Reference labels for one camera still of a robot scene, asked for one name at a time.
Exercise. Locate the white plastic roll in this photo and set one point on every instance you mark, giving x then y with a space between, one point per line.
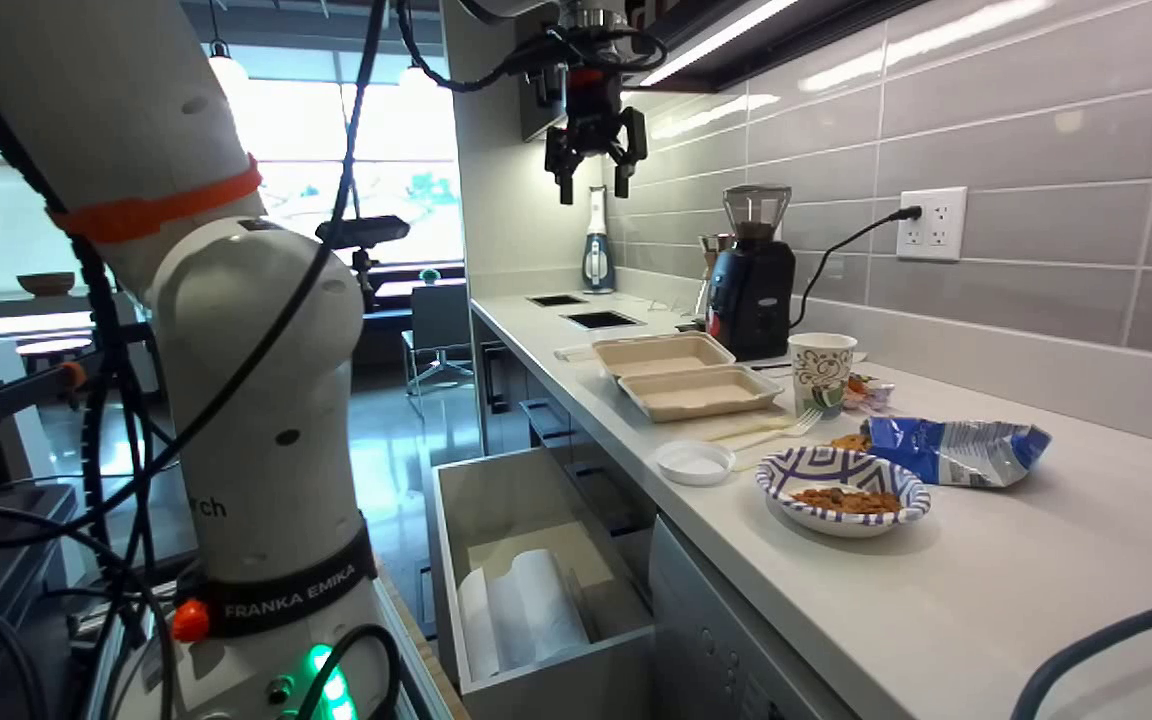
520 606

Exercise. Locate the patterned paper cup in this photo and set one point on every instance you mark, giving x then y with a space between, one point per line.
823 375

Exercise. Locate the blue patterned paper bowl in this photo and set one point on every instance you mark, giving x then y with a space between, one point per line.
840 464

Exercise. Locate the grey office chair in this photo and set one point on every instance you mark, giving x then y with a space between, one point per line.
441 320

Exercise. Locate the broken brown cookie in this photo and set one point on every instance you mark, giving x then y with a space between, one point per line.
840 441

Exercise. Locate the grey dishwasher front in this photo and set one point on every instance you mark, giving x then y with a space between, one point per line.
710 643

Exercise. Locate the blue white snack bag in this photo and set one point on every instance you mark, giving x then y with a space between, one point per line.
963 448

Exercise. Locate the pile of brown cookie pieces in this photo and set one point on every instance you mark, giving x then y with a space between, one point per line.
848 500

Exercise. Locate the open grey drawer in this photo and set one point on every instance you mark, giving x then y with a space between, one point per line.
550 694

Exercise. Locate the white wall power outlet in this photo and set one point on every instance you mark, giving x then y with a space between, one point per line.
939 226

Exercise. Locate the dark upper cabinet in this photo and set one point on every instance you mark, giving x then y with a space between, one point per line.
819 14

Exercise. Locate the beige clamshell takeout container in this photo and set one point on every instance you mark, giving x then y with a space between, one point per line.
680 376

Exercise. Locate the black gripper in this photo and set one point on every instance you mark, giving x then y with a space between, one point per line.
595 123

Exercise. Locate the black coffee grinder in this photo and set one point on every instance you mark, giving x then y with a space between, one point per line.
752 287

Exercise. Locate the clear soap bottle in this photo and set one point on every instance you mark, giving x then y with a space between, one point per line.
596 247

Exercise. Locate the dark round bowl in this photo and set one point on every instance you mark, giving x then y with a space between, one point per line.
44 283

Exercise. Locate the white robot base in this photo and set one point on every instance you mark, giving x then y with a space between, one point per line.
220 666

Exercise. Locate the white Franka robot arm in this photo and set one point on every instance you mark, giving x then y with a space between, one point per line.
259 403

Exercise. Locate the small orange blue snack wrapper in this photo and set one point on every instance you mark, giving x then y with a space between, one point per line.
868 393

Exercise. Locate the black camera on tripod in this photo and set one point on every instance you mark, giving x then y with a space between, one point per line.
362 231

